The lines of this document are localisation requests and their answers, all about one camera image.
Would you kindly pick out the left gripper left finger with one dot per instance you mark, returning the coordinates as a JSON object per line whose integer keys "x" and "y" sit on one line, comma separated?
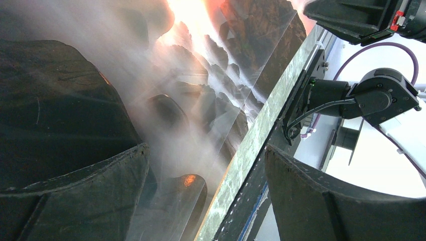
{"x": 96, "y": 202}

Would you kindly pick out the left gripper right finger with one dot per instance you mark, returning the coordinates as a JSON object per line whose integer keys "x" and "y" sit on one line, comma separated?
{"x": 309, "y": 204}

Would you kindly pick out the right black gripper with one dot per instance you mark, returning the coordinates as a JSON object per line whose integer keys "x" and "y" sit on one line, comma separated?
{"x": 357, "y": 22}

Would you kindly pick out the sunset landscape photo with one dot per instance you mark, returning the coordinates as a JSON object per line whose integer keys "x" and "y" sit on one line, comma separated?
{"x": 82, "y": 81}

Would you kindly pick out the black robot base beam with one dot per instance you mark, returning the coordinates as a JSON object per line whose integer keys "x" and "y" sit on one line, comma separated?
{"x": 253, "y": 202}

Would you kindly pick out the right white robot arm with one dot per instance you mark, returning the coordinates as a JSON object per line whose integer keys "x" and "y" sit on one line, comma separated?
{"x": 383, "y": 94}

